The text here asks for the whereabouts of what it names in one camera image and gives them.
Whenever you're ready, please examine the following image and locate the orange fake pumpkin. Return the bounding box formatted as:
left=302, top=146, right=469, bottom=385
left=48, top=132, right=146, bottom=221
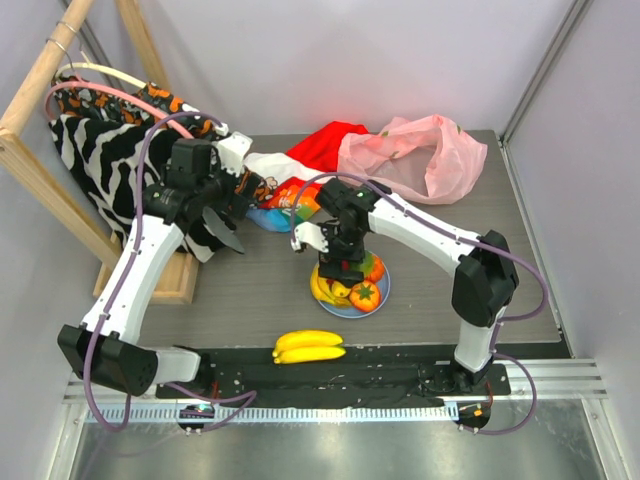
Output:
left=361, top=252, right=386, bottom=283

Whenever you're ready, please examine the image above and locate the yellow fake banana bunch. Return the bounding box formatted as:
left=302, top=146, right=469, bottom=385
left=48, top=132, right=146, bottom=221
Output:
left=310, top=265, right=352, bottom=308

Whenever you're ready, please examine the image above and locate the pink plastic bag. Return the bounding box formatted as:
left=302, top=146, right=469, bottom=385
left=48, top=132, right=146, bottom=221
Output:
left=337, top=115, right=488, bottom=205

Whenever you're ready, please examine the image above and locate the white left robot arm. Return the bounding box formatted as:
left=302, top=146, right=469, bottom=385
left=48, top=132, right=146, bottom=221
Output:
left=57, top=132, right=256, bottom=399

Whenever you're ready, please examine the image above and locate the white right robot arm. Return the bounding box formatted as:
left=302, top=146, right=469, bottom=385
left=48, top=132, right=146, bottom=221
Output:
left=313, top=179, right=519, bottom=395

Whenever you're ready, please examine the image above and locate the colourful rainbow pouch bag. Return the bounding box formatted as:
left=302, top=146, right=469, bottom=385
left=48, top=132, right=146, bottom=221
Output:
left=244, top=153, right=321, bottom=233

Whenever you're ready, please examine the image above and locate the blue plastic plate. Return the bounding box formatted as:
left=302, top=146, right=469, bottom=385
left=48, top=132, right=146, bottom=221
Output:
left=310, top=255, right=391, bottom=319

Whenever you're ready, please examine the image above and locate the zebra pattern cloth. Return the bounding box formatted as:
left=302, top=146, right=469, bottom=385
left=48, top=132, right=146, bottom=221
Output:
left=49, top=114, right=224, bottom=263

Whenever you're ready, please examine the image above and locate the red cloth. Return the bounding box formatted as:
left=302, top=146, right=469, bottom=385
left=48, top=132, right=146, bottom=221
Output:
left=286, top=121, right=369, bottom=172

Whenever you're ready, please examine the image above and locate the orange black patterned cloth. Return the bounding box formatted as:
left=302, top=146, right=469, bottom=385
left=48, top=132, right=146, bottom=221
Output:
left=45, top=75, right=266, bottom=204

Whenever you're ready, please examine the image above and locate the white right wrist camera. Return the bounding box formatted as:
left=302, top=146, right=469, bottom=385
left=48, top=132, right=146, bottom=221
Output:
left=290, top=222, right=329, bottom=253

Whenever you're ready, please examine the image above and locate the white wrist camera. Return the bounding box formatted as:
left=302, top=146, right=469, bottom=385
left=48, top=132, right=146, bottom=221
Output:
left=290, top=222, right=329, bottom=253
left=216, top=132, right=253, bottom=177

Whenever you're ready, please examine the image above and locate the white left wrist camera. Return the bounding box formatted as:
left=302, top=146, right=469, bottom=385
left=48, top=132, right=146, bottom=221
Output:
left=216, top=132, right=253, bottom=177

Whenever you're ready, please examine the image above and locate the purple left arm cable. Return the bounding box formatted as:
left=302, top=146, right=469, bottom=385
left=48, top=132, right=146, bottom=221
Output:
left=82, top=111, right=259, bottom=434

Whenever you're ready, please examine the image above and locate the pink hose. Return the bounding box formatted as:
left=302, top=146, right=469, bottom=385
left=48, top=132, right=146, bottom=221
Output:
left=44, top=80, right=201, bottom=141

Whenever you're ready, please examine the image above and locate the cream hose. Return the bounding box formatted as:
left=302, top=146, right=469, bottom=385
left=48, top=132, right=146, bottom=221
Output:
left=52, top=62, right=151, bottom=87

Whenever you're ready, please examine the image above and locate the wooden rack frame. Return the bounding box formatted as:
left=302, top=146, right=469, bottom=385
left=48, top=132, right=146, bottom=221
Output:
left=0, top=0, right=201, bottom=306

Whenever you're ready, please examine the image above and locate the aluminium rail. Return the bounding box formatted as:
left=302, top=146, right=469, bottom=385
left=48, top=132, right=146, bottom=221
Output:
left=94, top=360, right=607, bottom=426

